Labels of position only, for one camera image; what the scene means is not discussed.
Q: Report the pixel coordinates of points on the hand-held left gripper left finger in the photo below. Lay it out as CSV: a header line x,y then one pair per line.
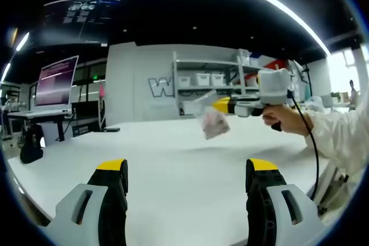
x,y
86,217

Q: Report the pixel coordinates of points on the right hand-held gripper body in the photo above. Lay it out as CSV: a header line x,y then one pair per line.
x,y
274,84

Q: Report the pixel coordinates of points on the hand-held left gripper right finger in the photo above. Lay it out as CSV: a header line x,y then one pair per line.
x,y
299,214

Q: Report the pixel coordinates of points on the clear resealable bag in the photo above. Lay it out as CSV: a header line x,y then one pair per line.
x,y
213,125

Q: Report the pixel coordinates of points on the person's right hand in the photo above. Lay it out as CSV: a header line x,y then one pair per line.
x,y
288,119

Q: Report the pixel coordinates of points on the grey metal shelf unit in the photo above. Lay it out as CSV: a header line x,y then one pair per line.
x,y
207,62
242,79

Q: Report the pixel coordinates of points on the white storage bin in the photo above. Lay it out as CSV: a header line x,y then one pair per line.
x,y
184,81
217,79
203,79

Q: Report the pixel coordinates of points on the black tripod stand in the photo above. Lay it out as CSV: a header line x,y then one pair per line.
x,y
308,81

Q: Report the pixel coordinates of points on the black backpack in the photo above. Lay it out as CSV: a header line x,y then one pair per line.
x,y
30,148

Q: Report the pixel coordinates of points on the black flat device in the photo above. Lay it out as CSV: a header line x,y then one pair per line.
x,y
112,129

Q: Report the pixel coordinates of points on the grey desk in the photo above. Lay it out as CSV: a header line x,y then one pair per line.
x,y
37,115

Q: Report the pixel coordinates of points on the pink hanging cloth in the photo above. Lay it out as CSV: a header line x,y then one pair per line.
x,y
101,93

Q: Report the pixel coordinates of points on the black framed glass partition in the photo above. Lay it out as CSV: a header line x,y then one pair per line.
x,y
89,84

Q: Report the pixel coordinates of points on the pink screen monitor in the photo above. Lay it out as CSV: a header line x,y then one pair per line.
x,y
56,81

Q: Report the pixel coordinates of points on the short ceiling light strip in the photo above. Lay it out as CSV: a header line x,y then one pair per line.
x,y
22,41
5,71

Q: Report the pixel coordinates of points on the dark hanging display screen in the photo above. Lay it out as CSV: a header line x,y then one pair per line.
x,y
78,18

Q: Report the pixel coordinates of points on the red blue wall banner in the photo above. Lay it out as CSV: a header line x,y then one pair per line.
x,y
276,63

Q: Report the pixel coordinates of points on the grey metal frame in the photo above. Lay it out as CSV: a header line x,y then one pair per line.
x,y
331,191

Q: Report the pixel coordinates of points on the large letter wall sign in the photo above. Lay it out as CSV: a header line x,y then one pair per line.
x,y
160,87

